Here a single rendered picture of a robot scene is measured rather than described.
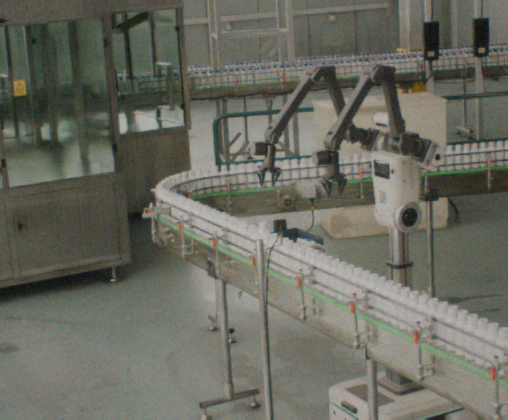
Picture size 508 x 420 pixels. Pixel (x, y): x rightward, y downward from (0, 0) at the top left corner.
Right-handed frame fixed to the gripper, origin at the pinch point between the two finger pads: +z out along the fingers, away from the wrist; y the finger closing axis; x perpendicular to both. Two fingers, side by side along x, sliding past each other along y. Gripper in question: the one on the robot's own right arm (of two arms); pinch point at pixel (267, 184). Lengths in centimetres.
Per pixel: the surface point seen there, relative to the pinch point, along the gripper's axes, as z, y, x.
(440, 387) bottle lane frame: 53, 2, 153
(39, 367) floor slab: 151, 51, -188
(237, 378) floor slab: 134, -44, -95
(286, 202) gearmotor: 33, -94, -143
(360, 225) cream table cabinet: 87, -283, -335
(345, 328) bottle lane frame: 49, 2, 86
